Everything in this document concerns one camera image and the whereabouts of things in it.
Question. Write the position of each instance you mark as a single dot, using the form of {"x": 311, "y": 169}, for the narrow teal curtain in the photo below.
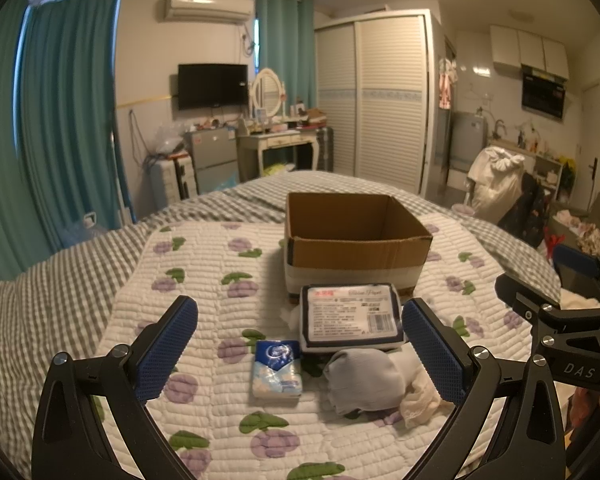
{"x": 287, "y": 45}

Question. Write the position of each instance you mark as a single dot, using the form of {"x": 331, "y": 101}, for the grey sock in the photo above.
{"x": 363, "y": 380}

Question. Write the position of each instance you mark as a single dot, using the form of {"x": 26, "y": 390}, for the large white tissue package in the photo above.
{"x": 341, "y": 317}

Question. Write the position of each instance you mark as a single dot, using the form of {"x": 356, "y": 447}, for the oval vanity mirror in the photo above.
{"x": 266, "y": 93}

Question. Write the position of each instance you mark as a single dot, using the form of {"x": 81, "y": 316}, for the brown cardboard box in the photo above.
{"x": 352, "y": 239}

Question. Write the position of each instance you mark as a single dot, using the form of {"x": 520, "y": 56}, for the white kitchen cabinets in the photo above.
{"x": 513, "y": 50}

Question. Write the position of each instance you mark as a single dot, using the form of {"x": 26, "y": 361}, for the white dressing table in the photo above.
{"x": 251, "y": 149}

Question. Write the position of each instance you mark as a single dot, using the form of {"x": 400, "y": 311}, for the black range hood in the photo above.
{"x": 543, "y": 93}

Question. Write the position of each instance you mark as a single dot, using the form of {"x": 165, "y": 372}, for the grey checkered bed sheet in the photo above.
{"x": 65, "y": 301}

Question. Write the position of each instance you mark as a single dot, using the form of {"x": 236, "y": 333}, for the black wall television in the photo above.
{"x": 212, "y": 85}

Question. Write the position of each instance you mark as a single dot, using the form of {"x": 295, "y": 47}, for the white suitcase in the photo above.
{"x": 172, "y": 179}

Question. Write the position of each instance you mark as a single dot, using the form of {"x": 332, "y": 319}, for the white laundry bundle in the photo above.
{"x": 496, "y": 176}

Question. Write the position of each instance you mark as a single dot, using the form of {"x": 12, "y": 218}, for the white sliding wardrobe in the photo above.
{"x": 375, "y": 76}

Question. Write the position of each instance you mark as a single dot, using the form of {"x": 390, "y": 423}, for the blue Vinda tissue pack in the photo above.
{"x": 276, "y": 371}

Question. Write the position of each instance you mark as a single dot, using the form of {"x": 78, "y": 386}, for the white air conditioner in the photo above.
{"x": 212, "y": 11}

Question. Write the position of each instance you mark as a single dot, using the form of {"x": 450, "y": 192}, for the dark suitcase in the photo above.
{"x": 325, "y": 140}

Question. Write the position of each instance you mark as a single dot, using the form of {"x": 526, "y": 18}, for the clear water jug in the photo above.
{"x": 87, "y": 229}

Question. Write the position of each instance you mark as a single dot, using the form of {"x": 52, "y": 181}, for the large teal curtain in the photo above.
{"x": 59, "y": 159}

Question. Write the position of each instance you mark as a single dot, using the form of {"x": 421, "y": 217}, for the white floral quilt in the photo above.
{"x": 235, "y": 273}

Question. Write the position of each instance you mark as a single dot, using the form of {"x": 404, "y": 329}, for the grey mini fridge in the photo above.
{"x": 214, "y": 154}

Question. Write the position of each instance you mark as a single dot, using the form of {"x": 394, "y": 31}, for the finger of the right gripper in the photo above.
{"x": 566, "y": 257}
{"x": 526, "y": 301}

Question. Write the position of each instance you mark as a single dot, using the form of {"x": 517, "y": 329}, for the cream cloth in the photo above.
{"x": 421, "y": 398}

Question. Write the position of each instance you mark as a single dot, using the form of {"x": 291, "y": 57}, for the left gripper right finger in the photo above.
{"x": 528, "y": 442}

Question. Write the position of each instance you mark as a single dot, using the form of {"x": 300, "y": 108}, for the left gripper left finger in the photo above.
{"x": 69, "y": 441}

